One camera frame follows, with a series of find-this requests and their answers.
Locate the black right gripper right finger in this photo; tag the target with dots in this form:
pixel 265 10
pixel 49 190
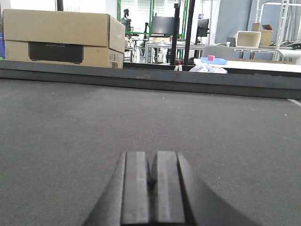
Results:
pixel 181 198

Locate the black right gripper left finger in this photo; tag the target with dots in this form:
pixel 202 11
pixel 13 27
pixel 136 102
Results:
pixel 125 200

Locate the crumpled plastic bag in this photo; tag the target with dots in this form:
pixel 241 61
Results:
pixel 206 68

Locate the blue tray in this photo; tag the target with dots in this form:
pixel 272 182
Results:
pixel 217 61

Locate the pink cube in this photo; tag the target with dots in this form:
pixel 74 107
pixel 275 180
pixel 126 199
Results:
pixel 211 57

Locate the grey chair back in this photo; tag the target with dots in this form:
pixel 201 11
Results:
pixel 218 51

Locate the large cardboard box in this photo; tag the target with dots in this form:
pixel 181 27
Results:
pixel 61 37

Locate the white table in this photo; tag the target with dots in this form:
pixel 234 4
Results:
pixel 260 66

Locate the beige plastic tub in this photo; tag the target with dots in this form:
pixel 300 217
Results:
pixel 248 39

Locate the black monitor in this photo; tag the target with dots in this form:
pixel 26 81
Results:
pixel 162 26

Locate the small open cardboard box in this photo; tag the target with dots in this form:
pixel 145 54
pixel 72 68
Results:
pixel 266 33

